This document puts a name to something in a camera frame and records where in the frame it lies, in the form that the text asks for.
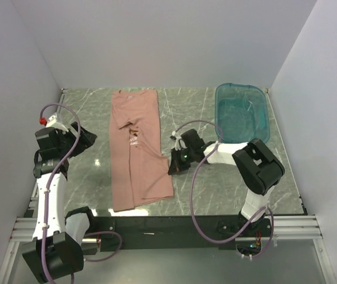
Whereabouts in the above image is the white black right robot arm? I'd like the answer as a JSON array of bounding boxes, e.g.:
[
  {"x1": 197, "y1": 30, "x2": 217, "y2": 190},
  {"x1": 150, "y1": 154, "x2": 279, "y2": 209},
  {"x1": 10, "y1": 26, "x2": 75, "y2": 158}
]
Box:
[{"x1": 168, "y1": 129, "x2": 285, "y2": 236}]

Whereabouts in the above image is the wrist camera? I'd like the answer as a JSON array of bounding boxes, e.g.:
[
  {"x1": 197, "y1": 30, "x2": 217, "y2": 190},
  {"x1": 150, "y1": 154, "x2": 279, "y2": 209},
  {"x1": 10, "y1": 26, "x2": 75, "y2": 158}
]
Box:
[
  {"x1": 170, "y1": 131, "x2": 183, "y2": 150},
  {"x1": 39, "y1": 112, "x2": 68, "y2": 132}
]

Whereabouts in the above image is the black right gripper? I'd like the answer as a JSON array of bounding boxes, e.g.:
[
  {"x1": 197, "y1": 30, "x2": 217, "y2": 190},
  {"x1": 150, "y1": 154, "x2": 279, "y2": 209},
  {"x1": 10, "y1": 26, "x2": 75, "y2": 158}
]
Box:
[{"x1": 169, "y1": 147, "x2": 196, "y2": 175}]

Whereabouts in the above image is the pink t shirt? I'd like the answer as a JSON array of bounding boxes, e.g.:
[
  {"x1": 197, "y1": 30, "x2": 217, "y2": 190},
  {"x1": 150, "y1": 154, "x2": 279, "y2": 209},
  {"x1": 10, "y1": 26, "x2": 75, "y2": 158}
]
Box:
[{"x1": 109, "y1": 89, "x2": 174, "y2": 212}]

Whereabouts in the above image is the teal transparent plastic bin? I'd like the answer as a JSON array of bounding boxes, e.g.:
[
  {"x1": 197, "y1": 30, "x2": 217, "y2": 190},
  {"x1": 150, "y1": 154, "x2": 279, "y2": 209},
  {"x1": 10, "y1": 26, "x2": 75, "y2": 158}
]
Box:
[{"x1": 214, "y1": 83, "x2": 271, "y2": 144}]

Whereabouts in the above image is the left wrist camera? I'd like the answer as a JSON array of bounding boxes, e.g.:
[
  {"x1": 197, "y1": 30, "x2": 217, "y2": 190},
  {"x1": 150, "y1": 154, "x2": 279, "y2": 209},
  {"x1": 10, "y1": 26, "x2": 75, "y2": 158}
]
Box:
[{"x1": 39, "y1": 112, "x2": 68, "y2": 132}]

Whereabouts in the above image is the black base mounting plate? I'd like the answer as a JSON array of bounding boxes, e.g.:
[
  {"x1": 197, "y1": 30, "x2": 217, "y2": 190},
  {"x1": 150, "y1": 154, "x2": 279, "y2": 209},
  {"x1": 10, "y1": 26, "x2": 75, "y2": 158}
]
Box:
[{"x1": 61, "y1": 215, "x2": 275, "y2": 255}]

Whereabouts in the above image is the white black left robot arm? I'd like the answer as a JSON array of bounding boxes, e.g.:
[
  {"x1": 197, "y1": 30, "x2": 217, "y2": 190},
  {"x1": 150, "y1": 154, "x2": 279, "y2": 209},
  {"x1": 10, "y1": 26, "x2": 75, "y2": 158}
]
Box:
[{"x1": 22, "y1": 122, "x2": 97, "y2": 283}]

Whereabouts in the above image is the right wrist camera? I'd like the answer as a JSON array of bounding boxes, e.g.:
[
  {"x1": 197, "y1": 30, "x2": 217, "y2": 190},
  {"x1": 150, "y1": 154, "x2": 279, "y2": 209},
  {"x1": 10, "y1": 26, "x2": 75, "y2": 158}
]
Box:
[{"x1": 170, "y1": 131, "x2": 183, "y2": 150}]

